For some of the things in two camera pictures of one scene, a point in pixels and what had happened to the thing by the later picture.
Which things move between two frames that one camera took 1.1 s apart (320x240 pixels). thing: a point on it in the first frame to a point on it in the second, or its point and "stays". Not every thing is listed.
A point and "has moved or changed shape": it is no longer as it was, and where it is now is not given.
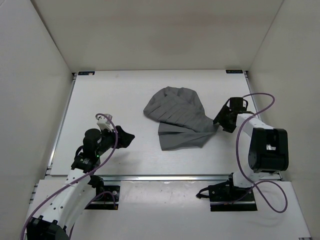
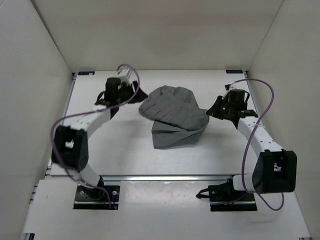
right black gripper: [219, 119] to [213, 111]
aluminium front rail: [167, 177] stays
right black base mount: [225, 196] stays
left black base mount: [107, 198] stays
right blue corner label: [234, 71] stays
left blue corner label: [85, 73] stays
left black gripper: [124, 138] to [139, 96]
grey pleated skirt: [182, 122] has moved or changed shape
